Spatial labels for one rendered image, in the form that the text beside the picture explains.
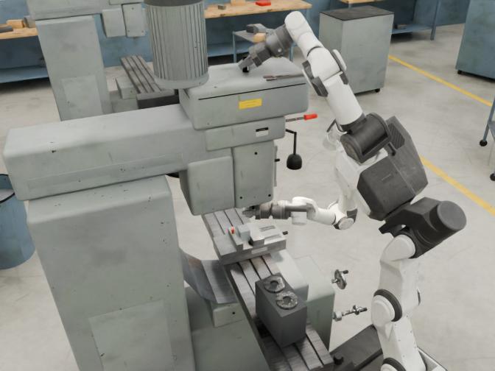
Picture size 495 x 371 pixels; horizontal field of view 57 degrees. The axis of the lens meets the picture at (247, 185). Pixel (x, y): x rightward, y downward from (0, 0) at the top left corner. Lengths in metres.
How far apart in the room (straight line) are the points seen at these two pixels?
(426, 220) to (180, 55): 1.01
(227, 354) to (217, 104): 1.35
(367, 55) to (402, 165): 4.87
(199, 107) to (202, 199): 0.41
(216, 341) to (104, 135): 1.21
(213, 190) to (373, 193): 0.62
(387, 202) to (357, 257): 2.08
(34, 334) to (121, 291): 1.67
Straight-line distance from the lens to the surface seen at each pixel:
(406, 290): 1.97
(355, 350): 2.41
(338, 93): 1.55
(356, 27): 6.36
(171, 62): 1.64
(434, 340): 3.35
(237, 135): 1.77
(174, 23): 1.60
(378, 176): 1.74
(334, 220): 2.24
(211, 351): 2.45
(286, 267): 2.41
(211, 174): 1.81
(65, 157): 1.71
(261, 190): 1.96
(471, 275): 3.90
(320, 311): 2.54
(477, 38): 7.83
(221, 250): 2.29
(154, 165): 1.74
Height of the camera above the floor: 2.47
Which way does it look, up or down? 33 degrees down
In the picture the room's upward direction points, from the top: 2 degrees counter-clockwise
